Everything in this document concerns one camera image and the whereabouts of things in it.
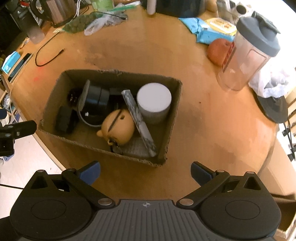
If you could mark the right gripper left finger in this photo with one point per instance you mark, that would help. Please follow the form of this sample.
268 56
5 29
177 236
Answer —
82 179

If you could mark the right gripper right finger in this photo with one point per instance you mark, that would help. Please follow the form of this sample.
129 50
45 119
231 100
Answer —
211 182

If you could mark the black cylinder sleeve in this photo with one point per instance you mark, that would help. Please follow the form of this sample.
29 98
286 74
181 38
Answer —
67 119

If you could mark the yellow pig-shaped figure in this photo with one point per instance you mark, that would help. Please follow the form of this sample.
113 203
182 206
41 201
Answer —
117 128

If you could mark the brown kapton tape roll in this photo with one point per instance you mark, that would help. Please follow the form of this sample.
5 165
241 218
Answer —
90 116

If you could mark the black tape roll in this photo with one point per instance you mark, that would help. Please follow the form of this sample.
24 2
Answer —
73 96

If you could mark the grey black filament spool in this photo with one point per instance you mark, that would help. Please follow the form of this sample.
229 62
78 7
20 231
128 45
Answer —
97 97

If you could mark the grey marbled bar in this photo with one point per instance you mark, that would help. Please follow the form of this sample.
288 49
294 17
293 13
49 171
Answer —
139 122

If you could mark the white foam cylinder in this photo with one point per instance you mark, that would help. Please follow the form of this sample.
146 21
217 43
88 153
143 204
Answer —
154 101

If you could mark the brown cardboard box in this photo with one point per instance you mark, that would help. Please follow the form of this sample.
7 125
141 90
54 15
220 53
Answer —
84 137

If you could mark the blue tissue box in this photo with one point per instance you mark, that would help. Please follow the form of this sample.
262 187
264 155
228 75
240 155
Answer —
10 61

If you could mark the black cap hat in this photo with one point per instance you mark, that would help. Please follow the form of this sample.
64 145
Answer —
275 109

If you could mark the grey smoky plastic cup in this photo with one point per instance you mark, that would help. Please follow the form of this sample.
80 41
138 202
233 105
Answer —
28 24

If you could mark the white plastic bag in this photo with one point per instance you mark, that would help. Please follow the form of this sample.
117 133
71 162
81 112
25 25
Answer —
269 82

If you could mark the steel electric kettle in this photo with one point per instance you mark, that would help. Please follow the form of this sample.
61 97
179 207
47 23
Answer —
57 12

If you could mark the blue wipes pack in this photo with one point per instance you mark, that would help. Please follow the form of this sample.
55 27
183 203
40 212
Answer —
207 36

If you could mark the clear shaker bottle grey lid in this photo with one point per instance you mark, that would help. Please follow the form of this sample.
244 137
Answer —
255 42

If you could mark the clear crumpled plastic bag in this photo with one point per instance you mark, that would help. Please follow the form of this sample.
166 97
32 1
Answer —
107 19

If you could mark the yellow wipes pack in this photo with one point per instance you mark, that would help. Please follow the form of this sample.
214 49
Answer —
222 26

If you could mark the light blue wrapper pack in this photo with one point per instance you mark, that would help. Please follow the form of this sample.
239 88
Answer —
195 25

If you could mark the green labelled tub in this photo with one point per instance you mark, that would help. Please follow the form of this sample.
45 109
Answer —
102 5

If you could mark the black air fryer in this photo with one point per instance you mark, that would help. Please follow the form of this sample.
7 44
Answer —
181 8

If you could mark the silver air fryer handle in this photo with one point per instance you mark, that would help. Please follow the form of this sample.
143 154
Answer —
151 6

